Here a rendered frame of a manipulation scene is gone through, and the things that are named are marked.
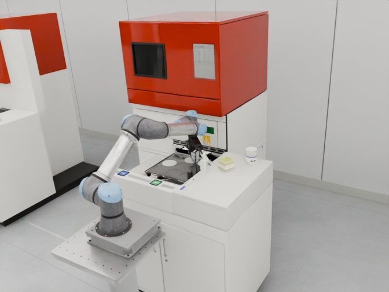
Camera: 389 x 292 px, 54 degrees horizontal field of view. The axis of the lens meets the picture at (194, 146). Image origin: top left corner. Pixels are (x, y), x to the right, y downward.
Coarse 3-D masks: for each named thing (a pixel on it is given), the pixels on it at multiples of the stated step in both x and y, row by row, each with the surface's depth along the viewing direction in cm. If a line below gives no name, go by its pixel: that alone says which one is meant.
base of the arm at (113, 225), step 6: (102, 216) 193; (114, 216) 192; (120, 216) 194; (102, 222) 194; (108, 222) 192; (114, 222) 193; (120, 222) 194; (126, 222) 198; (102, 228) 194; (108, 228) 193; (114, 228) 194; (120, 228) 194; (126, 228) 198
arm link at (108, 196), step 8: (104, 184) 194; (112, 184) 195; (96, 192) 193; (104, 192) 188; (112, 192) 188; (120, 192) 191; (96, 200) 192; (104, 200) 188; (112, 200) 188; (120, 200) 192; (104, 208) 190; (112, 208) 190; (120, 208) 193
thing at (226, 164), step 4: (228, 156) 238; (220, 160) 234; (224, 160) 233; (228, 160) 232; (232, 160) 232; (220, 164) 235; (224, 164) 231; (228, 164) 232; (232, 164) 234; (220, 168) 236; (224, 168) 232; (228, 168) 233; (232, 168) 235
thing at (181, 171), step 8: (176, 152) 280; (176, 160) 268; (184, 160) 267; (152, 168) 258; (160, 168) 258; (168, 168) 257; (176, 168) 257; (184, 168) 256; (192, 168) 256; (168, 176) 246; (176, 176) 246; (184, 176) 245; (192, 176) 245
